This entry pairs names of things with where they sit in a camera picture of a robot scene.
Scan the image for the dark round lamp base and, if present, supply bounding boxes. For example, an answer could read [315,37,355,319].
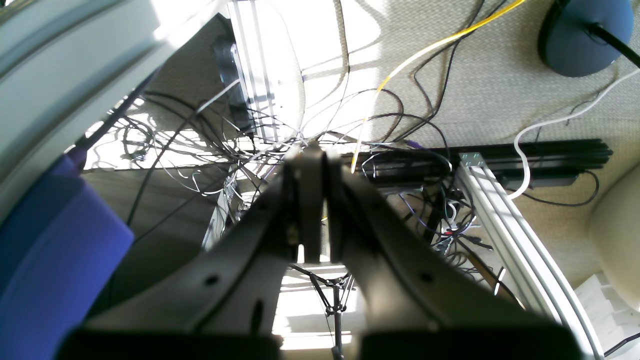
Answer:
[537,0,640,78]

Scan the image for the beige rounded chair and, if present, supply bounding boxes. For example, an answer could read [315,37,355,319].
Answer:
[589,165,640,312]

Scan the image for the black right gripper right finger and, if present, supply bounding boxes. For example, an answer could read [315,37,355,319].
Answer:
[327,155,583,360]

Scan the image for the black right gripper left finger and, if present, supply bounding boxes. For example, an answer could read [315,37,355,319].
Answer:
[55,150,326,360]

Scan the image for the black aluminium frame rail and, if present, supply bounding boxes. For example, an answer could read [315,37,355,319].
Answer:
[356,138,614,190]

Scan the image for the white cable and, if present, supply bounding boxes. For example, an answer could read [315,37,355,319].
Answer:
[507,68,640,201]

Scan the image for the silver aluminium frame rail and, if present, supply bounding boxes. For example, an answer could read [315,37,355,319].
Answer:
[455,152,604,360]

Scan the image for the yellow cable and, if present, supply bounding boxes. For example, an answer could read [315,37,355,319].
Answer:
[350,0,527,174]

